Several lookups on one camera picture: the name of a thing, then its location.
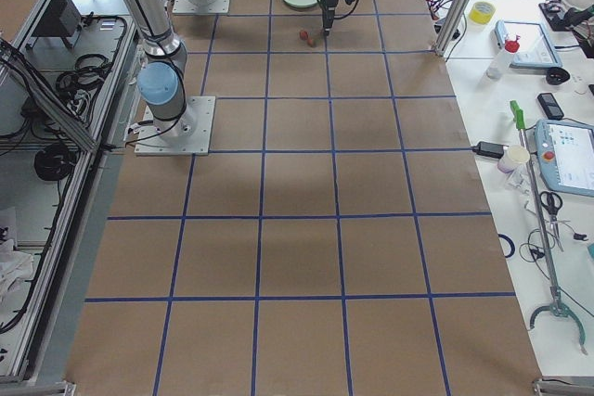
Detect blue teach pendant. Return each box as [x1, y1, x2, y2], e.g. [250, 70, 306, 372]
[534, 120, 593, 197]
[494, 19, 562, 70]

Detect yellow tape roll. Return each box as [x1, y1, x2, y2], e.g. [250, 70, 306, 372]
[468, 1, 496, 25]

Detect black power adapter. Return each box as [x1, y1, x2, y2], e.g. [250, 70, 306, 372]
[471, 141, 507, 160]

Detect clear bottle red cap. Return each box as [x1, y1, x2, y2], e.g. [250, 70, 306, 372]
[485, 36, 520, 80]

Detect black scissors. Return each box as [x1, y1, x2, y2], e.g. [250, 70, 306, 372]
[539, 191, 563, 251]

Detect paper cup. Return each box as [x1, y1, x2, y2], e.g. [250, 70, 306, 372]
[497, 146, 530, 173]

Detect long reacher grabber tool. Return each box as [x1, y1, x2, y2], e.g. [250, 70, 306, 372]
[510, 100, 588, 355]

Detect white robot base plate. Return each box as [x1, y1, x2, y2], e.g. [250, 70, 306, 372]
[134, 96, 216, 156]

